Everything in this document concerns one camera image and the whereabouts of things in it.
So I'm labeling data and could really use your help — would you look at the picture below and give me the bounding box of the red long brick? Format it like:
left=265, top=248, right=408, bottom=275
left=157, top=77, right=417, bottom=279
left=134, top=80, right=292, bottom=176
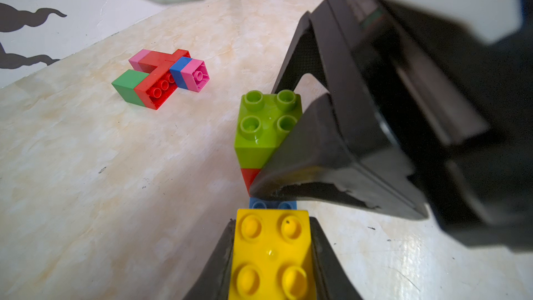
left=135, top=62, right=178, bottom=110

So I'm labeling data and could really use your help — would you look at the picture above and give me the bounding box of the red square brick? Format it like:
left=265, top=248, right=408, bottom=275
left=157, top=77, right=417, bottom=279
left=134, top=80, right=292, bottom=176
left=241, top=168, right=261, bottom=194
left=138, top=49, right=191, bottom=73

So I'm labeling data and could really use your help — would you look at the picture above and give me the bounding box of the yellow square brick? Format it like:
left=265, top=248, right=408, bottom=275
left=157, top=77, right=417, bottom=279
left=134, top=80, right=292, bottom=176
left=228, top=209, right=316, bottom=299

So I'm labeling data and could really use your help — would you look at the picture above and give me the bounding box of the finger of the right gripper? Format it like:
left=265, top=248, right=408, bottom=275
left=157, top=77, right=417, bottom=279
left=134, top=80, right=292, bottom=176
left=272, top=12, right=328, bottom=94

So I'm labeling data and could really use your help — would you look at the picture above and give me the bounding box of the green square brick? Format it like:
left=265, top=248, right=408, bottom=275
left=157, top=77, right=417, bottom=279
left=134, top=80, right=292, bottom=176
left=112, top=69, right=149, bottom=106

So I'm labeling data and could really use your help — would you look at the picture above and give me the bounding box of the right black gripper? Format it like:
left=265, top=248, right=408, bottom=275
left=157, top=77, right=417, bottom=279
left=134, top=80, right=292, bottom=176
left=250, top=0, right=532, bottom=251

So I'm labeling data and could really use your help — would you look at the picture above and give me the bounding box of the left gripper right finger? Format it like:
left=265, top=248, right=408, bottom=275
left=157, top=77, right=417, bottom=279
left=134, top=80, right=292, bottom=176
left=310, top=217, right=362, bottom=300

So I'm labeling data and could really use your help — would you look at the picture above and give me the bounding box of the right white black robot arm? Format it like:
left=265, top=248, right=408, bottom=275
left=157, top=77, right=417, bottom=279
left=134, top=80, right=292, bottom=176
left=250, top=0, right=532, bottom=251

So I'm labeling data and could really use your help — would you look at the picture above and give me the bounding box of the lime square brick front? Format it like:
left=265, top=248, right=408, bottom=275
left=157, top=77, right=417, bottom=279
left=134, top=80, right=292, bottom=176
left=234, top=90, right=303, bottom=169

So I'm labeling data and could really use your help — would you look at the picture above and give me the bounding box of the dark blue square brick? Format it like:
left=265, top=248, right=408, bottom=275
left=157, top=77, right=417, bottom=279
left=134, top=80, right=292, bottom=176
left=169, top=56, right=191, bottom=90

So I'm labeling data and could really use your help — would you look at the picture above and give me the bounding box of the light blue long brick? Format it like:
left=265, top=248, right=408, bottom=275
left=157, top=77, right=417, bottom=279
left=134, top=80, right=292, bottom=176
left=248, top=197, right=297, bottom=210

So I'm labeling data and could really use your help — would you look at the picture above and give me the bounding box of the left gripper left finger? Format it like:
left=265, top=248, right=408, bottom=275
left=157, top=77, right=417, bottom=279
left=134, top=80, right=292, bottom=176
left=183, top=219, right=236, bottom=300

